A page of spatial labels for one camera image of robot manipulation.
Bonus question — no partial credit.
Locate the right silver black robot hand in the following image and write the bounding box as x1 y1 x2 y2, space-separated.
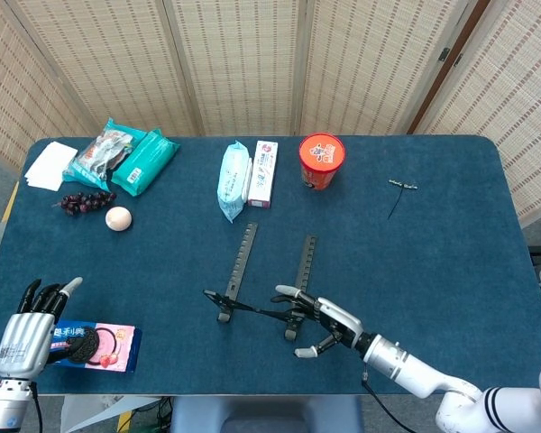
270 283 364 360

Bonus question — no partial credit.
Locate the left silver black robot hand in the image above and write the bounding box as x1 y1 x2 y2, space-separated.
0 276 84 380

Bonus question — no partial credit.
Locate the black folding laptop stand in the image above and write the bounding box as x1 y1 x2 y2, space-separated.
202 222 319 343

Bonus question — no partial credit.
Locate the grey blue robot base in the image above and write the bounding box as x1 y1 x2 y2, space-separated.
170 395 364 433

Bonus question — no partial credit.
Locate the blue pink cookie box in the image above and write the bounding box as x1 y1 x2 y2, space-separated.
44 319 143 374

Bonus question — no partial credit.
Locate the blue felt table cover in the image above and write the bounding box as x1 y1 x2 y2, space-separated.
0 134 541 398

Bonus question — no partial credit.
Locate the white paper sheet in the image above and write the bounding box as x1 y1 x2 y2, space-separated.
61 395 161 432

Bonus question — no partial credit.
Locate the dark red grape bunch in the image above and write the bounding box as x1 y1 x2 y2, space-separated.
51 190 118 217

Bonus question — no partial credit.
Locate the beige egg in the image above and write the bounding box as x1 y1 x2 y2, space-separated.
105 206 133 233

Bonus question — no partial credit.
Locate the white pink toothpaste box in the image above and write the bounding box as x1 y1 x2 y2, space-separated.
246 140 280 209

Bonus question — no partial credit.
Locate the red instant noodle cup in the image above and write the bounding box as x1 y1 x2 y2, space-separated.
298 132 346 191

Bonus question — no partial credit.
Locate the light blue wet wipes pack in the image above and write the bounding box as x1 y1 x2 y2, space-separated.
216 140 253 225

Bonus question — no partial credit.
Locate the white napkin stack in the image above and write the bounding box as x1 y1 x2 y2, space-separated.
24 141 79 192

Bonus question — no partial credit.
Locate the teal snack bag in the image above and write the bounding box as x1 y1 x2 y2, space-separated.
61 117 148 190

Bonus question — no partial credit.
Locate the green tissue pack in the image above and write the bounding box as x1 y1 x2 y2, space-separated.
110 128 181 198

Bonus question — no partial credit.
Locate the woven bamboo folding screen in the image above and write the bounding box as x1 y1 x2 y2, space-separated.
0 0 479 159
414 0 541 226

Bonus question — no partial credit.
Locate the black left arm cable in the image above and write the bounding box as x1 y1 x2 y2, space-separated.
29 382 44 433

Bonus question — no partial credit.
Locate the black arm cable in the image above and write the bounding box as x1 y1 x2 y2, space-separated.
29 382 44 433
362 369 416 433

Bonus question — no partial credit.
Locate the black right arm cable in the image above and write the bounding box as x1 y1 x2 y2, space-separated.
362 369 416 433

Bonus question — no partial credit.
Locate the small metal T-handle tool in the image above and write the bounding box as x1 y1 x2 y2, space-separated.
386 178 419 221

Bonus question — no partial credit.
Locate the brown wooden post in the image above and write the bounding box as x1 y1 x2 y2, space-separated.
408 0 492 134

